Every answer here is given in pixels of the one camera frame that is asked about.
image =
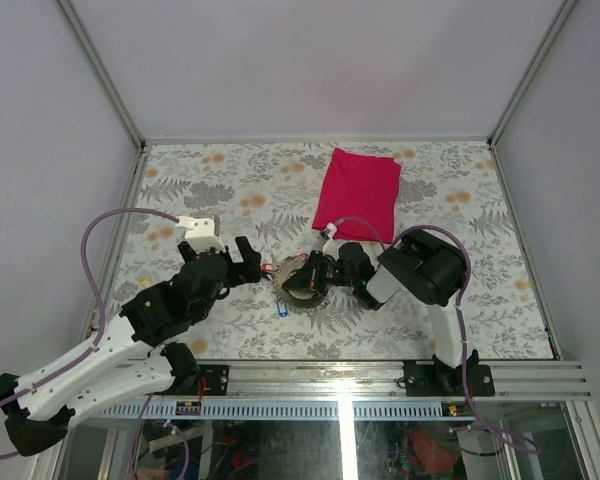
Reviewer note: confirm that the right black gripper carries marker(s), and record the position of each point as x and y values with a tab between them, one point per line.
310	276

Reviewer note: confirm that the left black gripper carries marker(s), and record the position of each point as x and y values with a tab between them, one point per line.
250	270

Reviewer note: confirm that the round metal key ring disc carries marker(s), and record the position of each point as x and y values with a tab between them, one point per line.
295	300

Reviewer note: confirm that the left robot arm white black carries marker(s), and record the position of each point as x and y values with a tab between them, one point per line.
135	353

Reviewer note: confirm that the key with blue tag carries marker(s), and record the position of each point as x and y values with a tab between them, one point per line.
282	309

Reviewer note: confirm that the key with yellow tag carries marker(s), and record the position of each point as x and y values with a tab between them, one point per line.
145	282

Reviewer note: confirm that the red folded cloth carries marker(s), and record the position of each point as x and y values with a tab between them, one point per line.
362	190

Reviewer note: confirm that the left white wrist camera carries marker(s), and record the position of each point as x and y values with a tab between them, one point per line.
202	234

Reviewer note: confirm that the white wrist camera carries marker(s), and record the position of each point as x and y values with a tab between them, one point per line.
327	235
202	234

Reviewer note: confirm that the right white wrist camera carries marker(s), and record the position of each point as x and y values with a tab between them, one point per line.
327	235

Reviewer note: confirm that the perforated cable duct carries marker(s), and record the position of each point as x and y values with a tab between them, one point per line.
275	410

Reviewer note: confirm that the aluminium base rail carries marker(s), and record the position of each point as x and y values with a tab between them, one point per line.
504	380

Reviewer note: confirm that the left aluminium frame post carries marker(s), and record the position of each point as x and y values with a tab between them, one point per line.
78	29

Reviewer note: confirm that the aluminium frame post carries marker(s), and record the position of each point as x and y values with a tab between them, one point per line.
540	54
78	29

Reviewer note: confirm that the right aluminium frame post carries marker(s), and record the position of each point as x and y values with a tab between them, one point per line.
540	54

